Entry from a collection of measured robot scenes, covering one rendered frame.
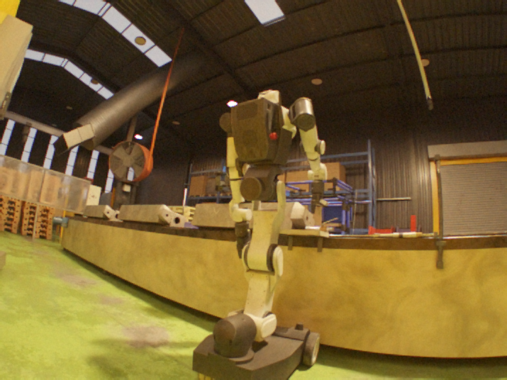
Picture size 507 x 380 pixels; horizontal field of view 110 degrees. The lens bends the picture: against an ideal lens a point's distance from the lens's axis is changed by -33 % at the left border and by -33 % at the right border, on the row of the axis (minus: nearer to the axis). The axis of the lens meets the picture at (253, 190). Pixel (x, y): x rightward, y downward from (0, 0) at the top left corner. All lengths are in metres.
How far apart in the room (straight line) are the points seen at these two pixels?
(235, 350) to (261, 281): 0.40
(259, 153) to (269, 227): 0.37
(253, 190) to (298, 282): 0.78
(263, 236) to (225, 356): 0.61
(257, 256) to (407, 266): 0.84
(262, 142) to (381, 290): 1.05
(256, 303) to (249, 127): 0.87
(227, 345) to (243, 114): 1.05
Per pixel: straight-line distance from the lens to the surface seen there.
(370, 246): 1.60
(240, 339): 1.15
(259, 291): 1.36
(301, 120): 1.28
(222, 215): 2.15
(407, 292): 1.59
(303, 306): 1.75
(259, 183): 1.19
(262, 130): 1.24
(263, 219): 1.35
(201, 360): 1.25
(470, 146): 12.60
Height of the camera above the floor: 0.67
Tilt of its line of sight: 12 degrees up
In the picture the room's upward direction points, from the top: 6 degrees clockwise
